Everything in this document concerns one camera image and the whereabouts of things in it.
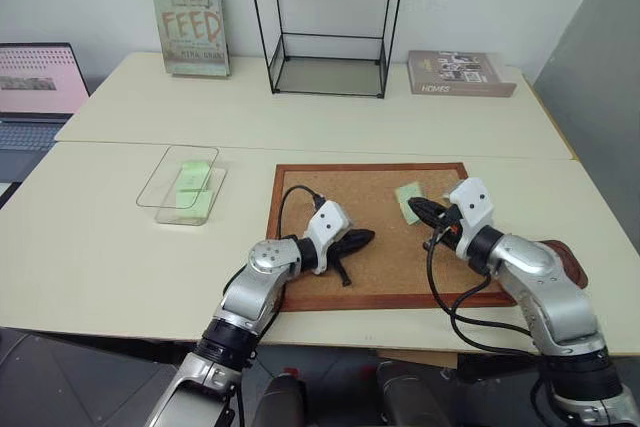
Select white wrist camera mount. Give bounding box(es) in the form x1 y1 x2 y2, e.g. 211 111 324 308
445 177 497 259
303 200 354 271

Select grey book titled FEED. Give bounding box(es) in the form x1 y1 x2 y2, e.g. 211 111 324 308
147 0 232 80

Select dark rounded shape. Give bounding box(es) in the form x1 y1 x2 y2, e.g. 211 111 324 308
375 359 454 427
263 370 307 427

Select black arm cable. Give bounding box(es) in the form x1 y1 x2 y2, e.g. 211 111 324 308
276 186 327 244
423 229 544 354

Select green sticky note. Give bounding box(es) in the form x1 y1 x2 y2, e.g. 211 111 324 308
394 181 427 226
178 161 212 193
173 188 217 219

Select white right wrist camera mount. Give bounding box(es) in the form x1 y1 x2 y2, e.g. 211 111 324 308
445 177 497 259

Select brown book titled HOMES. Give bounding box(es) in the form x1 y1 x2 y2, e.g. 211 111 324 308
406 49 518 98

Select black wire rack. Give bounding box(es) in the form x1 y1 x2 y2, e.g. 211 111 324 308
243 0 409 99

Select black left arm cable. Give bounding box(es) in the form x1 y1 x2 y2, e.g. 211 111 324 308
276 186 327 244

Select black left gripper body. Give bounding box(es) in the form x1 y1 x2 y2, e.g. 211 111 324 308
323 229 359 274

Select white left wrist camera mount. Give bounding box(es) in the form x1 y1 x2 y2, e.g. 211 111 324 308
303 200 354 271

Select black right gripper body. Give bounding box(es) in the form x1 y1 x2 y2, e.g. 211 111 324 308
423 206 462 254

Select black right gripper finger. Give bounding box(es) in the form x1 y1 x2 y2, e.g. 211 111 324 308
412 208 446 230
407 196 449 216

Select clear plastic box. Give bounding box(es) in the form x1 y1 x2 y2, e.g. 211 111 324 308
135 144 229 226

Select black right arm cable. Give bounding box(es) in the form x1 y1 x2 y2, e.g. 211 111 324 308
423 229 544 354

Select open grey laptop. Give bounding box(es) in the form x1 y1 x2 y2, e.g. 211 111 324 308
0 42 92 183

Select wood-framed cork board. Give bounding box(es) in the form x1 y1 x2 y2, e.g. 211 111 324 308
264 162 517 313

